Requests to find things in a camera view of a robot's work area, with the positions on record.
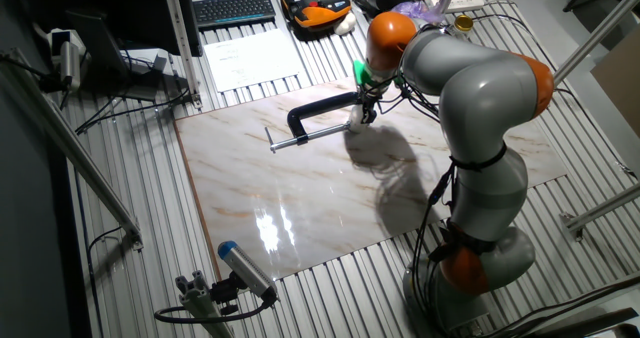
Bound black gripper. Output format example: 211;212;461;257
357;85;386;126

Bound jar with yellow lid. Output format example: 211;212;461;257
449;14;474;40

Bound black metal C-clamp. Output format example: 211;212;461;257
264;91;365;153

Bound orange black teach pendant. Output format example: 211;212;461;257
278;0;353;29

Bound marble pattern board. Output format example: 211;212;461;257
173;67;569;282

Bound purple plastic bag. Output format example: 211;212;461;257
390;0;445;27

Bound white printed paper sheet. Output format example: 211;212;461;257
203;28;305;93

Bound white power strip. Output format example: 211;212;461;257
429;0;486;14

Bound black keyboard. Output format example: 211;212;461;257
192;0;277;29

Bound aluminium profile upright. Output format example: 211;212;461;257
159;0;204;110

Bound brown cardboard sheet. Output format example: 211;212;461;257
590;37;640;139

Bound short aluminium profile stub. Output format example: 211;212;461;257
174;270;236;338

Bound black monitor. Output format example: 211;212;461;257
14;0;204;59

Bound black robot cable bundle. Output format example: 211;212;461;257
377;22;556;338

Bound silver camera with blue cap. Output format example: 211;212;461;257
217;240;279;303

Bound black camera clamp mount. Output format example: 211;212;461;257
209;272;246;315

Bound black floor cables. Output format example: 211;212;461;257
74;85;191;135

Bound aluminium post with foot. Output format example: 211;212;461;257
552;0;640;84

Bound aluminium bar with bracket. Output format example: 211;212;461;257
559;182;640;242

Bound black camera cable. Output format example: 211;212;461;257
153;297;276;325

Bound long aluminium frame bar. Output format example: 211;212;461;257
0;47;145;252

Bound silver camera on white bracket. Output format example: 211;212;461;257
47;27;87;92

